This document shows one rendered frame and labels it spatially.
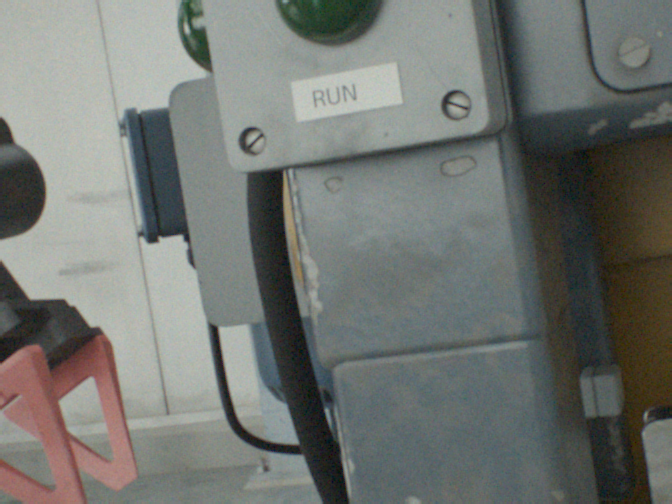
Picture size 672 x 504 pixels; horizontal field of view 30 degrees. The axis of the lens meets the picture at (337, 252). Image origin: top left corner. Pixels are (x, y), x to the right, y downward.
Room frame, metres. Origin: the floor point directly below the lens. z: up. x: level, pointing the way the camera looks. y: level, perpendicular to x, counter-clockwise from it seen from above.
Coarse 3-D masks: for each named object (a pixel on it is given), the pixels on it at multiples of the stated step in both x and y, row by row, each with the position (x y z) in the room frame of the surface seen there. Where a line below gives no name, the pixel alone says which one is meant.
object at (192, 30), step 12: (192, 0) 0.37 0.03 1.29; (180, 12) 0.37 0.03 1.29; (192, 12) 0.37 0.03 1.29; (180, 24) 0.37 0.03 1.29; (192, 24) 0.37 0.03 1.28; (204, 24) 0.36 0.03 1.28; (180, 36) 0.37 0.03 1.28; (192, 36) 0.37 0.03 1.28; (204, 36) 0.36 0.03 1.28; (192, 48) 0.37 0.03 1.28; (204, 48) 0.37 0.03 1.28; (204, 60) 0.37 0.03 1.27
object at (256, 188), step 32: (256, 192) 0.42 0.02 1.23; (256, 224) 0.42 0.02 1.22; (256, 256) 0.42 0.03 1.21; (288, 256) 0.42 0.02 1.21; (288, 288) 0.42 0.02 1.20; (288, 320) 0.42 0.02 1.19; (288, 352) 0.43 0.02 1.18; (288, 384) 0.43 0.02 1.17; (320, 416) 0.43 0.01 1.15; (320, 448) 0.43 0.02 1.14; (320, 480) 0.44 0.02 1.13
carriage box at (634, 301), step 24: (624, 264) 0.66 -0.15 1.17; (648, 264) 0.66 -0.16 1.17; (624, 288) 0.66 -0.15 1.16; (648, 288) 0.66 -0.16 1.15; (624, 312) 0.66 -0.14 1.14; (648, 312) 0.66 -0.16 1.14; (624, 336) 0.66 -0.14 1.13; (648, 336) 0.66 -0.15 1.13; (624, 360) 0.66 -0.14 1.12; (648, 360) 0.66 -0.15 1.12; (624, 384) 0.66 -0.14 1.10; (648, 384) 0.66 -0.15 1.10; (648, 408) 0.66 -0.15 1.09; (648, 480) 0.66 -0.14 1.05
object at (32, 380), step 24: (24, 360) 0.56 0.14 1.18; (0, 384) 0.56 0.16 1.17; (24, 384) 0.56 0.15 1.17; (48, 384) 0.57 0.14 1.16; (0, 408) 0.57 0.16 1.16; (48, 408) 0.57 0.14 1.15; (48, 432) 0.57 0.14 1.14; (48, 456) 0.57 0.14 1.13; (72, 456) 0.57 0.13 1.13; (0, 480) 0.57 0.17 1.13; (24, 480) 0.57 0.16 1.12; (72, 480) 0.57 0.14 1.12
